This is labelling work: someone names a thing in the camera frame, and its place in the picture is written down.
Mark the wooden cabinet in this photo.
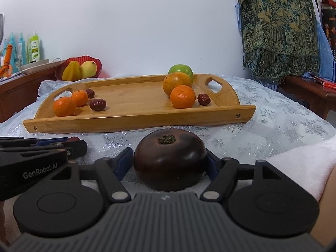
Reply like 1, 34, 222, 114
0, 62, 66, 123

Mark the red fruit bowl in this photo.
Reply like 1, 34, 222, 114
55, 55, 103, 82

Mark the green apple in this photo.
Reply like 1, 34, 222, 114
168, 64, 194, 82

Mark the white serving tray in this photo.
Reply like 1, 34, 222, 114
17, 58, 62, 74

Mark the wooden serving tray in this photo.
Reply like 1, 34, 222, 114
22, 73, 257, 134

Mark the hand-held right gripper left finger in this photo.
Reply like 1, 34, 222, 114
56, 146, 134, 203

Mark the small tangerine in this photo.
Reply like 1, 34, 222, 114
170, 85, 196, 109
71, 90, 89, 108
53, 96, 76, 117

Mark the yellow starfruit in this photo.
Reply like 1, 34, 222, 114
62, 60, 81, 81

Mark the translucent snowflake plastic cover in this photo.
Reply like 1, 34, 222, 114
0, 74, 336, 163

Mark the dark printed box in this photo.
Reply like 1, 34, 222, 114
319, 0, 336, 55

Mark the green label spray bottle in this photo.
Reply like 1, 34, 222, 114
27, 30, 41, 64

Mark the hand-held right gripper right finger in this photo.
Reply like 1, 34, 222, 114
201, 149, 281, 203

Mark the blue spray bottle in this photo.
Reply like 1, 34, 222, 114
17, 33, 27, 68
8, 32, 17, 72

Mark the wooden side table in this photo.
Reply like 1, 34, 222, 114
278, 74, 336, 121

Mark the white towel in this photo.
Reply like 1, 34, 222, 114
5, 136, 336, 242

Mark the dark purple mangosteen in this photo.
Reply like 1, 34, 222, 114
133, 129, 208, 192

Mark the large yellowish orange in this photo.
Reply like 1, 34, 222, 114
163, 72, 193, 97

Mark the red book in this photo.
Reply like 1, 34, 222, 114
308, 71, 336, 90

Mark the green patterned shawl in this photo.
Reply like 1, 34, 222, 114
238, 0, 321, 82

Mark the orange handled exercise tool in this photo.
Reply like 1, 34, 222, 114
0, 45, 14, 78

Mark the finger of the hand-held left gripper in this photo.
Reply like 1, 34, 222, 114
0, 140, 88, 160
0, 136, 71, 147

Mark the stack of papers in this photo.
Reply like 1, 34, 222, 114
0, 71, 27, 82

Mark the yellow mango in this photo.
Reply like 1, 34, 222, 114
80, 60, 98, 79

